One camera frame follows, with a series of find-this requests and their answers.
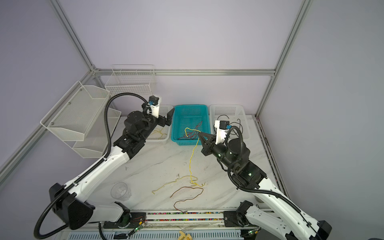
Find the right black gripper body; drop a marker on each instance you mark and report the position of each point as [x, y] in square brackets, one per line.
[219, 151]

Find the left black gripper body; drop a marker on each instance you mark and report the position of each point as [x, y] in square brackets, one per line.
[151, 122]

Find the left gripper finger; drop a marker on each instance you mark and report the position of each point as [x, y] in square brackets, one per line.
[154, 101]
[169, 118]

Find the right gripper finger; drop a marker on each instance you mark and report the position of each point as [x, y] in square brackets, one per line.
[219, 124]
[208, 141]

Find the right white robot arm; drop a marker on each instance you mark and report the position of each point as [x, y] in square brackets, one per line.
[289, 222]

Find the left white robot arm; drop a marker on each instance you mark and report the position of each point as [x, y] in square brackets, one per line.
[70, 201]

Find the teal plastic basket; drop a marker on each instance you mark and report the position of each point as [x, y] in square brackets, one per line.
[188, 121]

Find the right white plastic basket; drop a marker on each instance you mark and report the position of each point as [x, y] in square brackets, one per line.
[235, 114]

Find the white plastic basket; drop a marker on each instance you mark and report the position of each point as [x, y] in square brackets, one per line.
[235, 114]
[160, 134]

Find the left white plastic basket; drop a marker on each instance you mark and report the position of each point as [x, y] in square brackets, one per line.
[160, 134]

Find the white two-tier mesh shelf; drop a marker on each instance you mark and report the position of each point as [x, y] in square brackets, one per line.
[78, 120]

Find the yellow object at front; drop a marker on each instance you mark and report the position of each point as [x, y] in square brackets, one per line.
[184, 236]

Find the white wire wall basket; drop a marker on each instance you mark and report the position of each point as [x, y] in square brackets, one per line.
[137, 79]

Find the aluminium front rail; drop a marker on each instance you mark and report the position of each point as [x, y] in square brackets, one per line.
[215, 219]

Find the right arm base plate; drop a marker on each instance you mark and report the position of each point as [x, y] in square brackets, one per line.
[237, 219]

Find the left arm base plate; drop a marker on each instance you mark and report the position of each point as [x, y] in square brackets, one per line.
[132, 220]

